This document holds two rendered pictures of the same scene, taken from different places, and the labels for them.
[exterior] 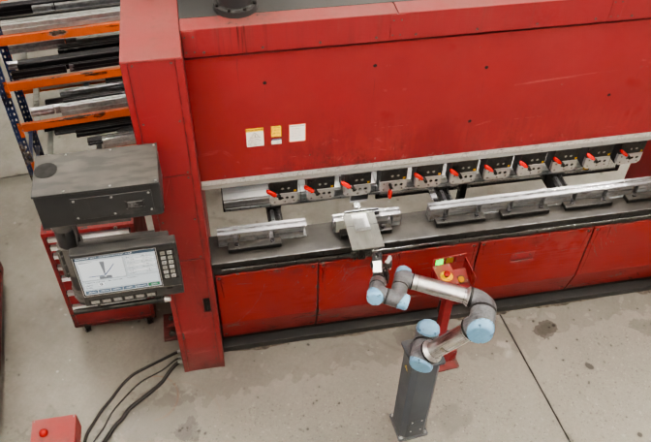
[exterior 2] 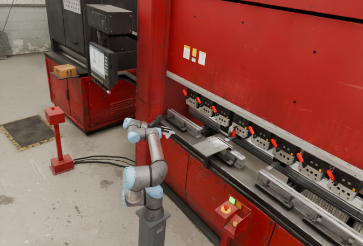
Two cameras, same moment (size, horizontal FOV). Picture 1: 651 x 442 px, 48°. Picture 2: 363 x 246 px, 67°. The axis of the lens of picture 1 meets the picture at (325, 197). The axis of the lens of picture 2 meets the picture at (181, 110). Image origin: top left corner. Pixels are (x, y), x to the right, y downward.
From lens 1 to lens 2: 296 cm
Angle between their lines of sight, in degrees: 52
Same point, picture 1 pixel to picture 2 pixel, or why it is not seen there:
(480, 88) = (307, 72)
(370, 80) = (239, 34)
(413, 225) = (245, 175)
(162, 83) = not seen: outside the picture
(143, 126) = (140, 9)
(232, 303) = not seen: hidden behind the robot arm
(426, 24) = not seen: outside the picture
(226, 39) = not seen: outside the picture
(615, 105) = not seen: outside the picture
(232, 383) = not seen: hidden behind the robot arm
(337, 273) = (195, 170)
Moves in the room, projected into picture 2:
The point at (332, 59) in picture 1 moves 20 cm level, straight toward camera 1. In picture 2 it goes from (223, 9) to (200, 9)
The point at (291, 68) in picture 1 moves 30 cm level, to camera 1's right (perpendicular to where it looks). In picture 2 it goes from (205, 10) to (226, 15)
